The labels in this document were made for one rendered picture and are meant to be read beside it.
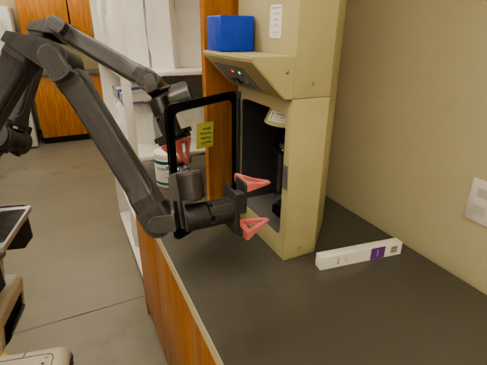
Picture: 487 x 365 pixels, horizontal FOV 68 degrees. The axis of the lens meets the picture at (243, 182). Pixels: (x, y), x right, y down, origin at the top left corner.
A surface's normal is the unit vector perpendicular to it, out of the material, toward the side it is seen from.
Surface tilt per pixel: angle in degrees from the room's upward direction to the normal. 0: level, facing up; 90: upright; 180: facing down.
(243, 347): 0
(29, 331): 0
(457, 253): 90
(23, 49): 73
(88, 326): 0
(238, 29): 90
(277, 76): 90
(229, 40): 90
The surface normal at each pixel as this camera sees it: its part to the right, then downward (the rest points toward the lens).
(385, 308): 0.01, -0.92
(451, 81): -0.90, 0.16
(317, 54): 0.43, 0.36
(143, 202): 0.05, 0.07
